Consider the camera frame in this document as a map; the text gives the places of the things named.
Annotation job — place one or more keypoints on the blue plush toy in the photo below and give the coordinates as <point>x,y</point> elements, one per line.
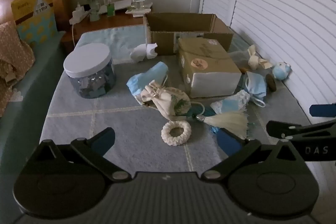
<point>281,70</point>

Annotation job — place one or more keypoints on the brown wooden disc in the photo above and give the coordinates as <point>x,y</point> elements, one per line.
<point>271,82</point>

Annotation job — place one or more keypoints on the green bottle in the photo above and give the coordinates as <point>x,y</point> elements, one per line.
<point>110,8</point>

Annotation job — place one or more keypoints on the yellow and blue box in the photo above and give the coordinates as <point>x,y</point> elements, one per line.
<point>34,19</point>

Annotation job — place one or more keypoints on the blue and white pouch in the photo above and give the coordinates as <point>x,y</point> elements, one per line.
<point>231,102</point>

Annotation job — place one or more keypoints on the light blue mat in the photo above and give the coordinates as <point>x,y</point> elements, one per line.
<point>110,40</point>

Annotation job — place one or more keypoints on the white power strip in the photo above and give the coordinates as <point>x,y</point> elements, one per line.
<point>78,15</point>

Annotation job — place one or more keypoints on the brown patterned cushion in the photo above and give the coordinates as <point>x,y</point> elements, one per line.
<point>13,56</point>

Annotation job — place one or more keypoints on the closed tan cardboard box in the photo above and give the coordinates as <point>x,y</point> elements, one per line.
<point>210,61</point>

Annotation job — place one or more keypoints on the blue face mask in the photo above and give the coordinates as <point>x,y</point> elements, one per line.
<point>149,77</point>
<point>254,85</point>

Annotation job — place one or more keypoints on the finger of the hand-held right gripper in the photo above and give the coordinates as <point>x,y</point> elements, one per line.
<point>278,128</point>
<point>323,110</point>

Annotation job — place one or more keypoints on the teal bed sheet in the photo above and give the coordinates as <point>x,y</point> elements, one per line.
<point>29,98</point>

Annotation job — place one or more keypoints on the cream rabbit plush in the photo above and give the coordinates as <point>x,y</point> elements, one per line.
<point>253,61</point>

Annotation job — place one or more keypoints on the flat blue face mask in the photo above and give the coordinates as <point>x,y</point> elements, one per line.
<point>149,77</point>

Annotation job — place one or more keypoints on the cream tassel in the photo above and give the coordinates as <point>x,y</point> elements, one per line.
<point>231,121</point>

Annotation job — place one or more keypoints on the clear jar with white lid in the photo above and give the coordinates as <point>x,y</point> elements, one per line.
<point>88,58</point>

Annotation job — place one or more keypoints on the crumpled white paper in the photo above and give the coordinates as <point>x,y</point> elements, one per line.
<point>141,53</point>

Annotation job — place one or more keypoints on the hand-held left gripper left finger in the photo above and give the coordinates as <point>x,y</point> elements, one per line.
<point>103,141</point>

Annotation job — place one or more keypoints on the wooden bedside table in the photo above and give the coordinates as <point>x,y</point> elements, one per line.
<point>118,21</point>

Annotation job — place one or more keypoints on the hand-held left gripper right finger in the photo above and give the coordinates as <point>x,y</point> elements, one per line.
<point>229,144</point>

